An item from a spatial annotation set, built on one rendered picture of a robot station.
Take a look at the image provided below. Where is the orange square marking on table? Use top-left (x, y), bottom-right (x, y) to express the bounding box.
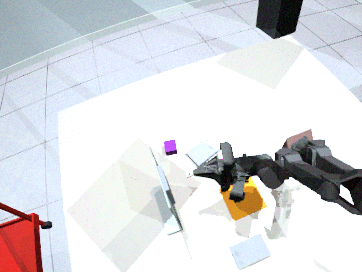
top-left (219, 177), bottom-right (267, 221)

